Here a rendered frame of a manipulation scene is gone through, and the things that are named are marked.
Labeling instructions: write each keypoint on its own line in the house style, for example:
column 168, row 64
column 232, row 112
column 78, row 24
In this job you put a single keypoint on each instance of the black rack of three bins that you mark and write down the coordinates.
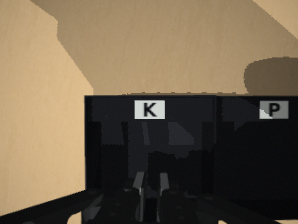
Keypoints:
column 251, row 164

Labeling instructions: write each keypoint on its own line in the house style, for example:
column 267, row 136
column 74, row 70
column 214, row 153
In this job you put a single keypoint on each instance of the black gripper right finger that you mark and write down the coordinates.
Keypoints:
column 208, row 209

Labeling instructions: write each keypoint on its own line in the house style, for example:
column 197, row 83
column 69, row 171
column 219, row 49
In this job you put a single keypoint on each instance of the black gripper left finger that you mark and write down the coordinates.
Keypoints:
column 115, row 209

